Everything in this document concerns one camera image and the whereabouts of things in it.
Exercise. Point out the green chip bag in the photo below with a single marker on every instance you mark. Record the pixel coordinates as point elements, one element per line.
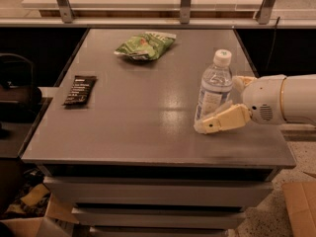
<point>147,46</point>

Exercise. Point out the black rxbar chocolate bar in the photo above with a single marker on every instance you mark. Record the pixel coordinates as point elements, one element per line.
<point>80,90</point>

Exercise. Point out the cardboard box right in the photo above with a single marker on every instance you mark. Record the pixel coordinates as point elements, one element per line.
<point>300,200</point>

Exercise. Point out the yellow foam piece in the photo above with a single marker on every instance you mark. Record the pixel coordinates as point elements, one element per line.
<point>35,195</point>

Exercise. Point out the left metal bracket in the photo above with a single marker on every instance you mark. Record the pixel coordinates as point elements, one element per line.
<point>65,11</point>

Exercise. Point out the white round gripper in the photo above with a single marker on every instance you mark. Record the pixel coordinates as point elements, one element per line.
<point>264,99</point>

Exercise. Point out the cardboard box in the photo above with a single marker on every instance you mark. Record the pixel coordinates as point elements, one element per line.
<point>57,221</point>
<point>300,200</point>

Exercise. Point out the cardboard box left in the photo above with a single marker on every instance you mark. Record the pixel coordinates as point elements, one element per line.
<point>57,221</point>

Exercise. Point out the black office chair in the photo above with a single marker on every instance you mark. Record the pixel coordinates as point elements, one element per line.
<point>20,95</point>

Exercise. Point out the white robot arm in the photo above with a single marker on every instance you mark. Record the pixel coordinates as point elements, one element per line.
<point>298,99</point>

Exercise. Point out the grey drawer cabinet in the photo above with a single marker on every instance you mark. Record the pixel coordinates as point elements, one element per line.
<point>130,161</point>

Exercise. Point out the clear plastic water bottle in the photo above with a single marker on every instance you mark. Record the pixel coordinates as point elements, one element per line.
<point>215,85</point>

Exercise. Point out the middle metal bracket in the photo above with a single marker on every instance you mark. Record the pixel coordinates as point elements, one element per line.
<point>185,11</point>

